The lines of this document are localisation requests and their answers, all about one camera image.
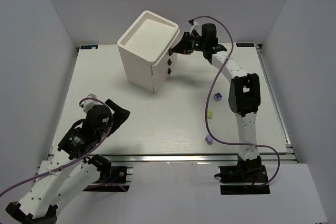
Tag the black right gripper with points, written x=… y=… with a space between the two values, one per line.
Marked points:
x=185 y=44

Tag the blue label sticker left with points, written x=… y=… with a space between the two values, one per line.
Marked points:
x=88 y=47

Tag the light purple lego brick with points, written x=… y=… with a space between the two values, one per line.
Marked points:
x=209 y=139

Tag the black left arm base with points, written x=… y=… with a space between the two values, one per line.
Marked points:
x=116 y=180

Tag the white drawer cabinet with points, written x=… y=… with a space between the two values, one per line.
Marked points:
x=145 y=50

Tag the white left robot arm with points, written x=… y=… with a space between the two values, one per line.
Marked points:
x=72 y=170

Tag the blue label sticker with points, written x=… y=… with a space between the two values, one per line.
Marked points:
x=247 y=44
x=88 y=47

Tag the aluminium front rail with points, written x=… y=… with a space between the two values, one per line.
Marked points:
x=289 y=157

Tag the purple lego brick hollow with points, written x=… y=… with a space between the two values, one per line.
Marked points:
x=217 y=96

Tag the blue label sticker right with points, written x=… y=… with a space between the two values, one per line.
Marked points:
x=247 y=44

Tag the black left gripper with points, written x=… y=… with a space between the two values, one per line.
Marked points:
x=114 y=116

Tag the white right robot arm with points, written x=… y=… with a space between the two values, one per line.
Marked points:
x=244 y=88

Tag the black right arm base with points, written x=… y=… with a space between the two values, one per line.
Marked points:
x=247 y=177

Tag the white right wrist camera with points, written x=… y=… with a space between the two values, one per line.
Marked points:
x=193 y=24

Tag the green yellow lego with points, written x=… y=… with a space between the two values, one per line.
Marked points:
x=209 y=115

